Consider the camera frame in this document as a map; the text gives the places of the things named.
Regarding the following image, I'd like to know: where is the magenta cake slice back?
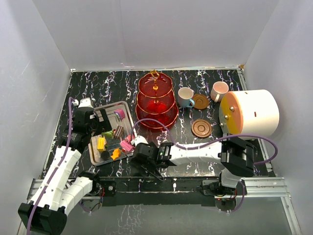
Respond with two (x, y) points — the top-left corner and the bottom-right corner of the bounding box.
(114, 109), (126, 120)

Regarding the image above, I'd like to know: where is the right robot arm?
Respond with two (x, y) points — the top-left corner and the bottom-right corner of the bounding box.
(132, 136), (254, 196)

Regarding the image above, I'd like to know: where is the brown saucer front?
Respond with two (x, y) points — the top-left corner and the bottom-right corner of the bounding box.
(191, 119), (212, 138)

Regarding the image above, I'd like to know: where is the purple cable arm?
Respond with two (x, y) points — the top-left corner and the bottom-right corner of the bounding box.
(132, 118), (279, 213)
(25, 96), (101, 235)

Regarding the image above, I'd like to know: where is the yellow cake slice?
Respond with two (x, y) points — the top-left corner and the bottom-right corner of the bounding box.
(97, 137), (107, 152)

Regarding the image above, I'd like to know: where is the green layered cake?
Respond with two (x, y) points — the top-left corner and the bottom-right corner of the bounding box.
(101, 130), (114, 139)

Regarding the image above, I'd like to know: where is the blue and white teacup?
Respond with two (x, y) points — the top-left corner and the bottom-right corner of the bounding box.
(178, 87), (195, 108)

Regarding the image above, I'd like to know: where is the black round cookie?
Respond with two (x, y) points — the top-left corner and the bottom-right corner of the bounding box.
(100, 151), (111, 161)

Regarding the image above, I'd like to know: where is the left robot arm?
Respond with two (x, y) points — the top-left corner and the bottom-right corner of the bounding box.
(18, 97), (106, 235)

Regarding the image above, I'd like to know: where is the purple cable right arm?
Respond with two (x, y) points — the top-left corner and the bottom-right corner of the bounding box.
(132, 118), (279, 213)

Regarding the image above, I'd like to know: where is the stainless steel tray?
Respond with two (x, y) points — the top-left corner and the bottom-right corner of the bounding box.
(88, 101), (133, 166)

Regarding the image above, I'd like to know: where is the pink cake slice front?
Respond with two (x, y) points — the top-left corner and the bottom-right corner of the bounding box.
(120, 140), (134, 152)

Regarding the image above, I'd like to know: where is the red three-tier dessert stand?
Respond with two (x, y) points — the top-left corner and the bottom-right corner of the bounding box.
(135, 70), (179, 131)

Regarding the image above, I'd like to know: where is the large white cylinder container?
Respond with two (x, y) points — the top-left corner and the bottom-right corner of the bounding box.
(219, 90), (279, 137)

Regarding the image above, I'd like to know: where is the brown chocolate cake slice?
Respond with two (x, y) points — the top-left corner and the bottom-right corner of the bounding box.
(113, 125), (124, 140)

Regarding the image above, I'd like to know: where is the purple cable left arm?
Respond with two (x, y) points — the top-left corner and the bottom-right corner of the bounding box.
(25, 96), (101, 235)

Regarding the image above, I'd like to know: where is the pink and white teacup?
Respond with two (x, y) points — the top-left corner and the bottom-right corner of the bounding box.
(210, 81), (229, 102)

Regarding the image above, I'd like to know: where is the orange fish cookie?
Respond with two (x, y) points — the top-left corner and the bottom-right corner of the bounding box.
(111, 148), (122, 161)

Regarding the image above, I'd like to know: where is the brown saucer near cups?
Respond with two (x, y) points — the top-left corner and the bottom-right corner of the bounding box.
(192, 94), (209, 110)

